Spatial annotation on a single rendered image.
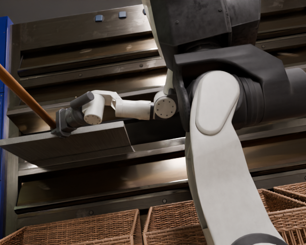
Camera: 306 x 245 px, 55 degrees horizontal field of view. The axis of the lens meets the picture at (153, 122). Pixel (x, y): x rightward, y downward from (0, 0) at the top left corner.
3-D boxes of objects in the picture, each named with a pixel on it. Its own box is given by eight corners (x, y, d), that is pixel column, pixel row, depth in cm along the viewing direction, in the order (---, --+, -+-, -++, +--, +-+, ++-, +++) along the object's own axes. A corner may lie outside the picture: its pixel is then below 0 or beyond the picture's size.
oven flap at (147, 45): (20, 76, 173) (25, 56, 186) (319, 30, 174) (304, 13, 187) (16, 70, 169) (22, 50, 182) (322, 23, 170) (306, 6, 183)
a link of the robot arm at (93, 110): (91, 110, 119) (111, 100, 114) (86, 132, 113) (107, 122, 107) (69, 95, 112) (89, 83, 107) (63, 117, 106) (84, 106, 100)
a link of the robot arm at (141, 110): (123, 114, 116) (172, 118, 116) (120, 122, 106) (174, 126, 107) (124, 87, 113) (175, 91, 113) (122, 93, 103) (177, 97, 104)
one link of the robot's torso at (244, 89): (242, 134, 72) (229, 92, 76) (258, 113, 59) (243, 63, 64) (189, 142, 72) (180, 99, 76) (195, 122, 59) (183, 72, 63)
